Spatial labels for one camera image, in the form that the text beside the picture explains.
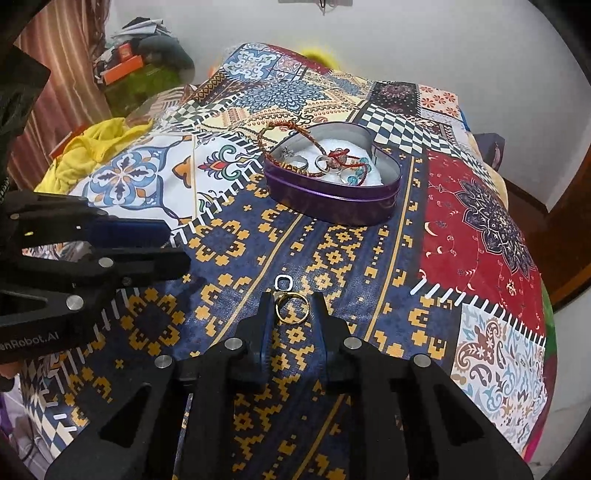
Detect red and gold braided bracelet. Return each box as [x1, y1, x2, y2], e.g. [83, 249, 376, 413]
[256, 120, 334, 179]

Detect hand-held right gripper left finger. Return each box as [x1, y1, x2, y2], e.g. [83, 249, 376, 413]
[44, 291, 278, 480]

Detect purple heart-shaped tin box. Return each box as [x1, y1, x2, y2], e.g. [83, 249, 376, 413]
[263, 122, 403, 227]

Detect striped brown curtain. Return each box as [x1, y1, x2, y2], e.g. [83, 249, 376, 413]
[13, 0, 122, 186]

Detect yellow cloth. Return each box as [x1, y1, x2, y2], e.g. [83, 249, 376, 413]
[34, 117, 154, 195]

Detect patchwork printed blanket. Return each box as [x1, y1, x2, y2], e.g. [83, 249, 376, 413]
[18, 43, 558, 480]

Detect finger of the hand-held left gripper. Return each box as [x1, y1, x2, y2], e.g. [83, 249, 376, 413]
[25, 246, 193, 315]
[0, 191, 171, 254]

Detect pile of clothes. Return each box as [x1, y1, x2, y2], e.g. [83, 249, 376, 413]
[93, 17, 195, 89]

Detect dark purple bag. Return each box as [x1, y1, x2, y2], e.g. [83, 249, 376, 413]
[475, 132, 507, 170]

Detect green plastic bag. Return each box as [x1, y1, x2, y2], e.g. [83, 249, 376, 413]
[103, 69, 186, 117]

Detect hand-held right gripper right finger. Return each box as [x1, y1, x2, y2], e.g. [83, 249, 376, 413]
[310, 291, 530, 480]

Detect gold ring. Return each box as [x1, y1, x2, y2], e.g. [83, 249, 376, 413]
[275, 294, 311, 325]

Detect brown wooden door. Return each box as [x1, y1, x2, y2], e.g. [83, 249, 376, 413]
[525, 151, 591, 311]

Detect red string bracelet blue beads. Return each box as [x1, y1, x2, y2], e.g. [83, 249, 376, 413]
[331, 147, 373, 186]

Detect yellow curved tube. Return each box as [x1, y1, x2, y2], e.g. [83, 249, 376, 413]
[299, 43, 343, 71]

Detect flat orange box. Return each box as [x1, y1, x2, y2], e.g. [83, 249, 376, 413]
[101, 54, 145, 86]

